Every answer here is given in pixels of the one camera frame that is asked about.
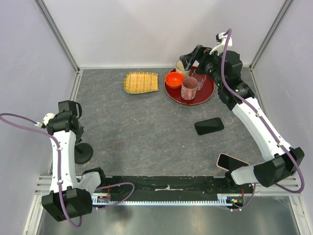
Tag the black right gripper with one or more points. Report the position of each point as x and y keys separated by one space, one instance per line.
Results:
x=201 y=53

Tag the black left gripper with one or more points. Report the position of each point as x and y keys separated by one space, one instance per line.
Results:
x=79 y=134

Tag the black round-base phone stand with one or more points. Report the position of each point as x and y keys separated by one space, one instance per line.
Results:
x=83 y=152

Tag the black smartphone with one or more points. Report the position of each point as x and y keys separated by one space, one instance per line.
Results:
x=209 y=126

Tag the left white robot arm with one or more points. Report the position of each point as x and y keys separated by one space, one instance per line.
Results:
x=69 y=197

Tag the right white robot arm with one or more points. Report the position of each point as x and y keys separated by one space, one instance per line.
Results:
x=281 y=160

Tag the clear drinking glass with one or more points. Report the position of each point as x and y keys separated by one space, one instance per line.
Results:
x=201 y=78

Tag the pink patterned mug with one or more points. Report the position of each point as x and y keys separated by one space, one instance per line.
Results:
x=189 y=88

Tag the orange bowl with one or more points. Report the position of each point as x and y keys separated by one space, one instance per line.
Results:
x=174 y=80

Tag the yellow woven bamboo mat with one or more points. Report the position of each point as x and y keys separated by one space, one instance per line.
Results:
x=140 y=82

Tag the pink-cased smartphone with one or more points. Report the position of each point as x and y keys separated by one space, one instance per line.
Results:
x=229 y=163

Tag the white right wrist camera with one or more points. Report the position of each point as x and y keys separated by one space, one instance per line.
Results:
x=221 y=40

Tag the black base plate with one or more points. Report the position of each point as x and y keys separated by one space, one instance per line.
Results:
x=177 y=188

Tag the slotted cable duct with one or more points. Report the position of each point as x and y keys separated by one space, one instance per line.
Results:
x=99 y=200

